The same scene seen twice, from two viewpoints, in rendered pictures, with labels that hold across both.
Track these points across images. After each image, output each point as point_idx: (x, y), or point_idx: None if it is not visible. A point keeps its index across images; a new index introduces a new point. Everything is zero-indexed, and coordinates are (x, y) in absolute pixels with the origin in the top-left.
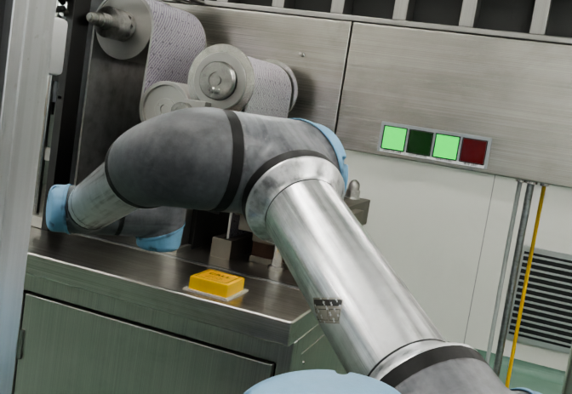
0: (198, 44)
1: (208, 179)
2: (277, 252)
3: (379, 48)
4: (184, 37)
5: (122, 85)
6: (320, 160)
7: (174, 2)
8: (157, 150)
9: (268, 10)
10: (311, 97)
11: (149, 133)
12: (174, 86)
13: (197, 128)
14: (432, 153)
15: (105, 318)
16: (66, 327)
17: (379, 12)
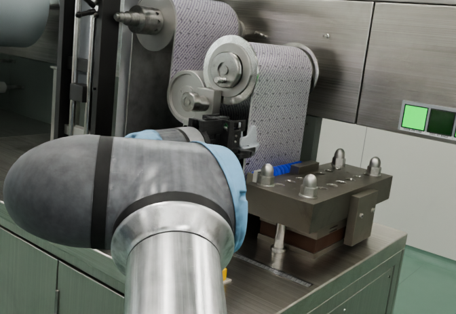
0: (230, 32)
1: (66, 223)
2: (278, 234)
3: (400, 26)
4: (213, 26)
5: (166, 71)
6: (188, 206)
7: None
8: (20, 188)
9: None
10: (335, 76)
11: (19, 167)
12: (193, 74)
13: (55, 166)
14: (454, 133)
15: (111, 291)
16: (85, 293)
17: None
